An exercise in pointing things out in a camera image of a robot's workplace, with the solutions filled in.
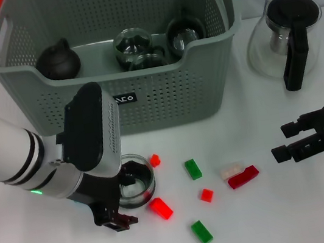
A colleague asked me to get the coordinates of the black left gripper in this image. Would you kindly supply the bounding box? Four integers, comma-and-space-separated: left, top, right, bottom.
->
63, 161, 150, 240

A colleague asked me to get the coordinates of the glass teacup black base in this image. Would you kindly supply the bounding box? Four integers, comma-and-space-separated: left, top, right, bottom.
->
163, 13, 210, 59
110, 150, 160, 211
110, 23, 169, 72
127, 50, 169, 72

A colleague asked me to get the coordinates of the dark red toy brick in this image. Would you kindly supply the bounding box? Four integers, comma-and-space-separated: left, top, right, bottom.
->
225, 164, 261, 191

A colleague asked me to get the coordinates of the grey perforated storage bin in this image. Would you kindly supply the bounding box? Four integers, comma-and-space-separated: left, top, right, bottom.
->
0, 0, 257, 154

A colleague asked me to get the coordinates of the bright red long brick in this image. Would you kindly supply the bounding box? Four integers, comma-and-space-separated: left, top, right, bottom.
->
148, 195, 175, 222

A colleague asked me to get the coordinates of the small red cube brick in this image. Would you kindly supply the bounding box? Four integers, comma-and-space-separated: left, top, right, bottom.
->
148, 153, 163, 167

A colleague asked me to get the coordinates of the translucent white toy brick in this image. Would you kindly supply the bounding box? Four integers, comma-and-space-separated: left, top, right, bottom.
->
218, 161, 248, 182

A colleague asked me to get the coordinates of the green toy brick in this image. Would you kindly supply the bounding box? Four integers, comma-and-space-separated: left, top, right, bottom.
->
183, 157, 204, 182
190, 218, 215, 243

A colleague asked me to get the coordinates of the glass teapot black lid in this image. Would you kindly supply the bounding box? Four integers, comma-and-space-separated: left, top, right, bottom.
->
238, 0, 324, 97

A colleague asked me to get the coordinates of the small red square brick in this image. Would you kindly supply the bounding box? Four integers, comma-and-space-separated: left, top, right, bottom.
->
199, 186, 215, 204

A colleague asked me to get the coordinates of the black clay teapot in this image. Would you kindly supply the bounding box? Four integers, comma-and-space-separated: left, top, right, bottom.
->
32, 36, 84, 85

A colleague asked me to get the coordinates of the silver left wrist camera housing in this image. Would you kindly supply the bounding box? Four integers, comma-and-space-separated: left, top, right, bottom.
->
47, 78, 130, 186

